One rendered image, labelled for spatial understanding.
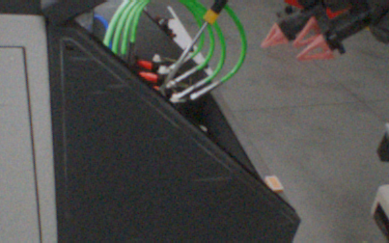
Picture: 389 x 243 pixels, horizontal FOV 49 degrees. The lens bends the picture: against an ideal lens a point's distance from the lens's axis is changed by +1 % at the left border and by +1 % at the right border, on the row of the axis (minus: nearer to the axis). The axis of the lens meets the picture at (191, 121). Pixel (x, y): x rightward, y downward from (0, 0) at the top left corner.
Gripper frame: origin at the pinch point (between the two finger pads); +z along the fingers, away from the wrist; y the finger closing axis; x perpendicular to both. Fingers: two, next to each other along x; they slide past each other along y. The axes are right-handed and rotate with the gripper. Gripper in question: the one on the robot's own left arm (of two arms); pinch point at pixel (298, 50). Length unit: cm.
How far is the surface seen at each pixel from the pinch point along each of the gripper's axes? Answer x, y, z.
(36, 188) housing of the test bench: -32, 35, 46
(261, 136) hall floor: 151, -112, 78
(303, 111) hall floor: 189, -150, 54
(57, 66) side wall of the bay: -46, 29, 24
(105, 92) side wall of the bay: -38, 29, 23
